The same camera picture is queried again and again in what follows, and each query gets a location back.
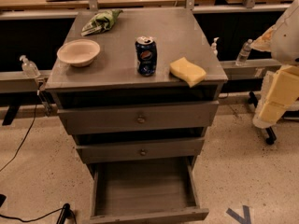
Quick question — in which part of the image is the grey middle drawer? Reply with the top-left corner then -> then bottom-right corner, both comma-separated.
76,138 -> 205,164

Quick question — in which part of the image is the white paper bowl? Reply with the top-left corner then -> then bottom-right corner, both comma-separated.
57,39 -> 101,67

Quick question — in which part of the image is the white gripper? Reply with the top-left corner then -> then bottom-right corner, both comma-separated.
252,65 -> 299,128

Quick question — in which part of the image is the black wheeled stand leg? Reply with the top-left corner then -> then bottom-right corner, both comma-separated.
248,91 -> 277,145

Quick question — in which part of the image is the clear water bottle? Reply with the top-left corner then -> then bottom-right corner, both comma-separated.
235,39 -> 253,66

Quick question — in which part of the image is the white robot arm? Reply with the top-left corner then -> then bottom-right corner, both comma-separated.
250,0 -> 299,128

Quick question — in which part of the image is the blue pepsi can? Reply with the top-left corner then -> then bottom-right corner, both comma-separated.
135,36 -> 157,76

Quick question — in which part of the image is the grey top drawer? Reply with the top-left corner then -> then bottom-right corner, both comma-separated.
58,101 -> 219,134

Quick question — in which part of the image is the yellow sponge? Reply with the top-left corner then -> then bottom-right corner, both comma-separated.
170,57 -> 206,88

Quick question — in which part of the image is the green chip bag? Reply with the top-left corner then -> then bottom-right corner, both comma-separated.
81,9 -> 122,36

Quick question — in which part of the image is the grey bottom drawer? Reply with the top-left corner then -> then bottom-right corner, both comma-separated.
90,157 -> 209,224

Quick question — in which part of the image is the black plug on floor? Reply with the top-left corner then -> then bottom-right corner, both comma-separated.
1,203 -> 77,224

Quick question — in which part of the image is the grey drawer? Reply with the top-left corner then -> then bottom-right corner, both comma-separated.
58,101 -> 219,134
76,138 -> 205,164
90,157 -> 209,224

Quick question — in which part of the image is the clear sanitizer pump bottle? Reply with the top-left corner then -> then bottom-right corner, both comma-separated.
20,55 -> 40,78

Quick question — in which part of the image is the white pump bottle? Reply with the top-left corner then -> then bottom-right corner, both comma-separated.
211,37 -> 219,56

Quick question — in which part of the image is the black floor cable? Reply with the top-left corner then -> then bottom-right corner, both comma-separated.
0,105 -> 39,173

